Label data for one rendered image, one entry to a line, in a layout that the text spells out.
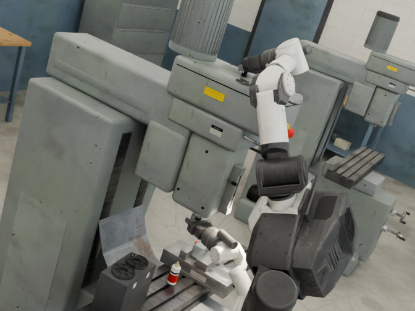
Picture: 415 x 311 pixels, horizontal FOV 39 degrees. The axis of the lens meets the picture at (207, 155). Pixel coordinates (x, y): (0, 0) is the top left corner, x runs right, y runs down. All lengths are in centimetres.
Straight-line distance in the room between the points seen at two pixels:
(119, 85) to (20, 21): 476
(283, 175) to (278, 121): 17
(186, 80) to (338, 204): 78
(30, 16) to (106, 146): 495
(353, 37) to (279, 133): 715
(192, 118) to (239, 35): 739
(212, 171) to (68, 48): 86
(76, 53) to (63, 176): 54
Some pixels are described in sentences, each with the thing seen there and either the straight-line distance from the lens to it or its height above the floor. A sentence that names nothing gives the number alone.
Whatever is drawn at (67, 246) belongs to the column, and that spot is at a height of 93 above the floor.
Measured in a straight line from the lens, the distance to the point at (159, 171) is 238.
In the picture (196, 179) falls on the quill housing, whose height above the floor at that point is 145.
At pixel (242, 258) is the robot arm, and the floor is 124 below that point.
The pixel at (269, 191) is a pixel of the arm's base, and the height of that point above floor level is 168.
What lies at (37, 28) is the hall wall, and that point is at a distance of 738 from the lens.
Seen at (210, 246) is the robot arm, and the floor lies 123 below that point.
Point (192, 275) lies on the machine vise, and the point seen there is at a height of 95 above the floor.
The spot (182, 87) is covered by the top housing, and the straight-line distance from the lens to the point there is 226.
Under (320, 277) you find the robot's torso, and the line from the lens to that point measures 181.
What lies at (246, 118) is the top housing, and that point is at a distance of 213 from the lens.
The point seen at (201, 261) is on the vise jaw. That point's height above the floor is 104.
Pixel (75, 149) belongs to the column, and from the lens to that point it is 250.
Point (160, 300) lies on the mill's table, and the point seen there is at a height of 93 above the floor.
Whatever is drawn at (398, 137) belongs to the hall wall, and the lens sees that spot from 879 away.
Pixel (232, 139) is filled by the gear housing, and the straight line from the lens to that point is 218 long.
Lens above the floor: 232
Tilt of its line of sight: 19 degrees down
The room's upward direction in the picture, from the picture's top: 18 degrees clockwise
